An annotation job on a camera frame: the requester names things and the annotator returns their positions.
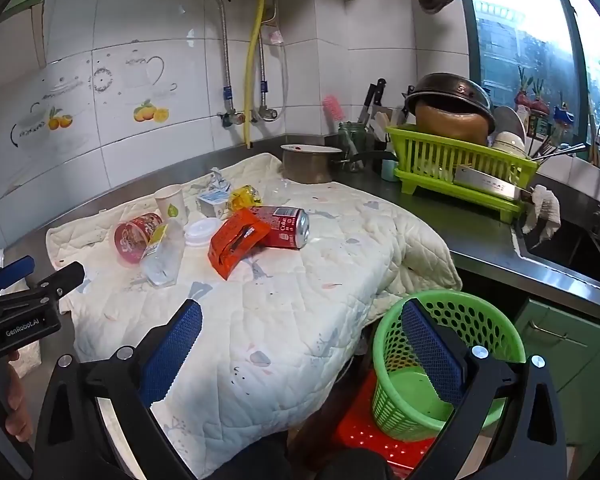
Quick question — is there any yellow crumpled wrapper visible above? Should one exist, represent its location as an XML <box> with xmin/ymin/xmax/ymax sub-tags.
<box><xmin>226</xmin><ymin>185</ymin><xmax>263</xmax><ymax>213</ymax></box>

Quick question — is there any green plastic mesh basket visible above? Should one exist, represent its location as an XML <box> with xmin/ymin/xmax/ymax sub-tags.
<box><xmin>371</xmin><ymin>290</ymin><xmax>527</xmax><ymax>442</ymax></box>

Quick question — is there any yellow gas hose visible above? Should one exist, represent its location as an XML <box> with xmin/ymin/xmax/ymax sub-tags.
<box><xmin>243</xmin><ymin>0</ymin><xmax>268</xmax><ymax>148</ymax></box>

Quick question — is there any clear plastic bottle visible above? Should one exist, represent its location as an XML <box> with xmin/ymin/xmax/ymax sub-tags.
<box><xmin>141</xmin><ymin>219</ymin><xmax>186</xmax><ymax>288</ymax></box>

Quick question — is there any white dish rag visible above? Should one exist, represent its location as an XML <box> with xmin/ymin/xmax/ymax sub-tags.
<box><xmin>521</xmin><ymin>185</ymin><xmax>562</xmax><ymax>243</ymax></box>

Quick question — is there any red plastic stool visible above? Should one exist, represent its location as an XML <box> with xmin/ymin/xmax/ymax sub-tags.
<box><xmin>330</xmin><ymin>367</ymin><xmax>461</xmax><ymax>468</ymax></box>

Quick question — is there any steel sink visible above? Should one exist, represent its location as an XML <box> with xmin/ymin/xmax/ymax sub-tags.
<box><xmin>512</xmin><ymin>220</ymin><xmax>600</xmax><ymax>292</ymax></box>

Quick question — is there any white plastic lid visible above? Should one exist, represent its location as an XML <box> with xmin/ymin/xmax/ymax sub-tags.
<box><xmin>184</xmin><ymin>217</ymin><xmax>221</xmax><ymax>248</ymax></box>

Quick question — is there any white paper cup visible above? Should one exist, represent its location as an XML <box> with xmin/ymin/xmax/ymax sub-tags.
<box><xmin>154</xmin><ymin>184</ymin><xmax>188</xmax><ymax>223</ymax></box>

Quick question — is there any metal cooking pot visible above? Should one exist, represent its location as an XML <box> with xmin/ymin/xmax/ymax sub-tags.
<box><xmin>280</xmin><ymin>143</ymin><xmax>388</xmax><ymax>185</ymax></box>

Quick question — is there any braided metal hose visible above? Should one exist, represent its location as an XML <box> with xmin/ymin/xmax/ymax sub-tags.
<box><xmin>207</xmin><ymin>0</ymin><xmax>237</xmax><ymax>123</ymax></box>
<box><xmin>256</xmin><ymin>10</ymin><xmax>272</xmax><ymax>117</ymax></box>

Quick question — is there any cream quilted blanket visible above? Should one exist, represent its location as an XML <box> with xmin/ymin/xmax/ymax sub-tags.
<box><xmin>46</xmin><ymin>152</ymin><xmax>463</xmax><ymax>466</ymax></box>

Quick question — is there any red printed cup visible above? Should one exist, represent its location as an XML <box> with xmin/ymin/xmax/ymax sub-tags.
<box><xmin>114</xmin><ymin>212</ymin><xmax>163</xmax><ymax>265</ymax></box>

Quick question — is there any person's left hand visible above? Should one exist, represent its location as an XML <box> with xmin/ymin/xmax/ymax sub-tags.
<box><xmin>2</xmin><ymin>350</ymin><xmax>35</xmax><ymax>443</ymax></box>

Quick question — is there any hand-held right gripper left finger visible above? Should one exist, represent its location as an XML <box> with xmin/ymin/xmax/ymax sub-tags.
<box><xmin>34</xmin><ymin>299</ymin><xmax>203</xmax><ymax>480</ymax></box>

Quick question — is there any white plastic bag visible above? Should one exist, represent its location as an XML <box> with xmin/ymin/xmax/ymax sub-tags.
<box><xmin>10</xmin><ymin>345</ymin><xmax>43</xmax><ymax>378</ymax></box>

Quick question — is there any white plate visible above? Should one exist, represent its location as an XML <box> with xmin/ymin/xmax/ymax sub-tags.
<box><xmin>495</xmin><ymin>105</ymin><xmax>526</xmax><ymax>136</ymax></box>

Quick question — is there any white bowl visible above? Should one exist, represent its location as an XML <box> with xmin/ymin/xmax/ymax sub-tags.
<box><xmin>491</xmin><ymin>130</ymin><xmax>527</xmax><ymax>157</ymax></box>

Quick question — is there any green glass jar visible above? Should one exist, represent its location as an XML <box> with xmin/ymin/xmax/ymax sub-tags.
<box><xmin>337</xmin><ymin>121</ymin><xmax>368</xmax><ymax>158</ymax></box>

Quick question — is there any green base cabinet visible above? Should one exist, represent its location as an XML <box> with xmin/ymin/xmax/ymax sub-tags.
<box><xmin>510</xmin><ymin>297</ymin><xmax>600</xmax><ymax>456</ymax></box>

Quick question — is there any green dish rack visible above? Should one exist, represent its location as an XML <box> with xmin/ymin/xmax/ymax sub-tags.
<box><xmin>385</xmin><ymin>124</ymin><xmax>540</xmax><ymax>225</ymax></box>

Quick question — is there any black wok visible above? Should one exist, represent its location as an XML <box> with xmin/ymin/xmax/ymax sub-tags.
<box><xmin>405</xmin><ymin>72</ymin><xmax>496</xmax><ymax>126</ymax></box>

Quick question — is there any orange snack packet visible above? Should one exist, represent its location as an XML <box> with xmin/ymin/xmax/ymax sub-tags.
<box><xmin>208</xmin><ymin>209</ymin><xmax>272</xmax><ymax>281</ymax></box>

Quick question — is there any metal utensils bundle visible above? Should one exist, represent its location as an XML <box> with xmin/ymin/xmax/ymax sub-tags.
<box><xmin>530</xmin><ymin>142</ymin><xmax>588</xmax><ymax>163</ymax></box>

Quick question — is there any blue and white milk carton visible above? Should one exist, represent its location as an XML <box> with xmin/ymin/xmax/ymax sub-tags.
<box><xmin>196</xmin><ymin>187</ymin><xmax>231</xmax><ymax>220</ymax></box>

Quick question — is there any crumpled silver wrapper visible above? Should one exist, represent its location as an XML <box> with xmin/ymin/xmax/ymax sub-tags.
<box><xmin>207</xmin><ymin>167</ymin><xmax>231</xmax><ymax>193</ymax></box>

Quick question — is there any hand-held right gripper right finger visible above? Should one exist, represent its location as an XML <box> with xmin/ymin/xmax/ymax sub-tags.
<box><xmin>400</xmin><ymin>299</ymin><xmax>568</xmax><ymax>480</ymax></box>

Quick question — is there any pink bottle brush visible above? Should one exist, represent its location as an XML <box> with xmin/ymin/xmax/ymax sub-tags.
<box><xmin>322</xmin><ymin>95</ymin><xmax>348</xmax><ymax>133</ymax></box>

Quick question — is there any red drink can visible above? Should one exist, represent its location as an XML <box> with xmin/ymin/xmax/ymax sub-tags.
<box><xmin>254</xmin><ymin>205</ymin><xmax>311</xmax><ymax>250</ymax></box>

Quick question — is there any clear plastic cup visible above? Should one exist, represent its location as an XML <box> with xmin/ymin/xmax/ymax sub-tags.
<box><xmin>262</xmin><ymin>177</ymin><xmax>293</xmax><ymax>206</ymax></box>

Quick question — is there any steel cleaver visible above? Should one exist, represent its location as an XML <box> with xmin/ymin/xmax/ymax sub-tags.
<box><xmin>452</xmin><ymin>164</ymin><xmax>533</xmax><ymax>201</ymax></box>

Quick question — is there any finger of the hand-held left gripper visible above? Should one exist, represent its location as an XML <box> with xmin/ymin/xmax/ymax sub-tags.
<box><xmin>0</xmin><ymin>255</ymin><xmax>36</xmax><ymax>291</ymax></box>
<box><xmin>27</xmin><ymin>261</ymin><xmax>86</xmax><ymax>311</ymax></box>

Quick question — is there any brown clay pot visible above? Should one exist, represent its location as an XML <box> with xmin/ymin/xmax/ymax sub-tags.
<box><xmin>414</xmin><ymin>100</ymin><xmax>491</xmax><ymax>145</ymax></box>

